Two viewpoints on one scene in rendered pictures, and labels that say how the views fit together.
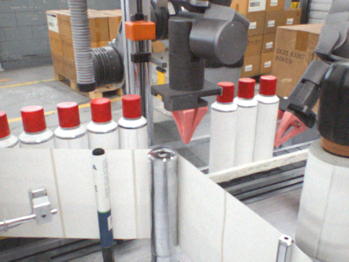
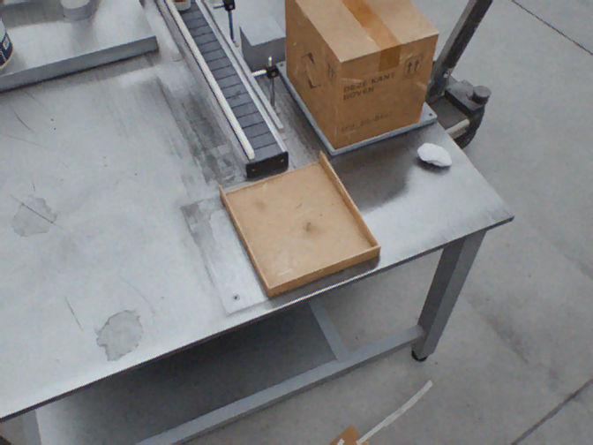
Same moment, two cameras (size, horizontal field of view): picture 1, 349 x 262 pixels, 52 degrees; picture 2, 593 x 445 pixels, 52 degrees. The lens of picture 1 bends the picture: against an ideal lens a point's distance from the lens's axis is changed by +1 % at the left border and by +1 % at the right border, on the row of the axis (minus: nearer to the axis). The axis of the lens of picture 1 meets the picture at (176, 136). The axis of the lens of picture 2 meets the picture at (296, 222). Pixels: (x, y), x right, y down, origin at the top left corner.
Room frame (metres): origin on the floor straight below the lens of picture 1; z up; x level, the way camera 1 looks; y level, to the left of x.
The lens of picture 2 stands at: (1.10, -1.73, 1.95)
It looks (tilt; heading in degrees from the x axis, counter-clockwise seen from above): 54 degrees down; 92
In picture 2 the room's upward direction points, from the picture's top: straight up
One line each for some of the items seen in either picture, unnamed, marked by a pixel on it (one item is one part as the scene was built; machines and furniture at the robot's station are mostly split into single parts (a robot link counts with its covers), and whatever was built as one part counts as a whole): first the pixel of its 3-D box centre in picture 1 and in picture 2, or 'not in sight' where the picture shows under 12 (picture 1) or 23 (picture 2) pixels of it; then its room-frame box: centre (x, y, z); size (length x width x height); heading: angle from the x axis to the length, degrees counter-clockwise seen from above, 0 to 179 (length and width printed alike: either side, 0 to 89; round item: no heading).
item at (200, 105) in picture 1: (179, 118); not in sight; (0.55, -0.01, 1.05); 0.07 x 0.07 x 0.09; 27
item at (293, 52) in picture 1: (331, 69); (354, 56); (1.20, -0.52, 0.99); 0.30 x 0.24 x 0.27; 116
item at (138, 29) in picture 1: (148, 105); not in sight; (0.65, 0.05, 1.05); 0.10 x 0.04 x 0.33; 26
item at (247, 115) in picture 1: (242, 128); not in sight; (0.69, -0.14, 0.98); 0.05 x 0.05 x 0.20
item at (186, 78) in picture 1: (186, 75); not in sight; (0.56, -0.02, 1.13); 0.10 x 0.07 x 0.07; 117
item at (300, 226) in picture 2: not in sight; (296, 219); (1.07, -0.92, 0.85); 0.30 x 0.26 x 0.04; 116
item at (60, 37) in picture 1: (99, 50); not in sight; (4.54, 0.96, 0.45); 1.20 x 0.84 x 0.89; 38
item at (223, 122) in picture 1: (222, 133); not in sight; (0.66, -0.09, 0.98); 0.05 x 0.05 x 0.20
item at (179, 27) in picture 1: (189, 36); not in sight; (0.56, -0.02, 1.19); 0.07 x 0.06 x 0.07; 37
